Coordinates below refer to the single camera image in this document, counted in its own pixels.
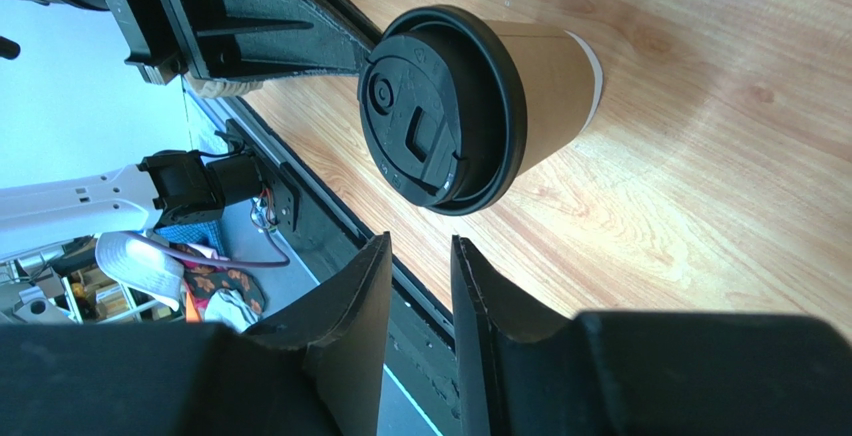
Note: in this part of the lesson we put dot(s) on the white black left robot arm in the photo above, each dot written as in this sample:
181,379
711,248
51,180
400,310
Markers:
172,187

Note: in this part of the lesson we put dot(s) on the cardboard cup carrier tray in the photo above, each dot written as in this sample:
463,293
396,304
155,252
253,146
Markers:
213,89

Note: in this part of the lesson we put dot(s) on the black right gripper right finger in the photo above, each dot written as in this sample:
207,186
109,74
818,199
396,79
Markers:
525,369

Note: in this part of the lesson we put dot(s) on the black plastic cup lid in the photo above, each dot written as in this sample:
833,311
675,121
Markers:
443,110

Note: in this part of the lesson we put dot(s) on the brown paper coffee cup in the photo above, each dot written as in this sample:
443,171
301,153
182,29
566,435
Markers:
562,79

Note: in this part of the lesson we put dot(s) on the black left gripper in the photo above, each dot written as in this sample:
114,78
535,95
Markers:
239,40

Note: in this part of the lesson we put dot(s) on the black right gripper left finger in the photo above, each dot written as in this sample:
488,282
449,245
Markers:
313,368

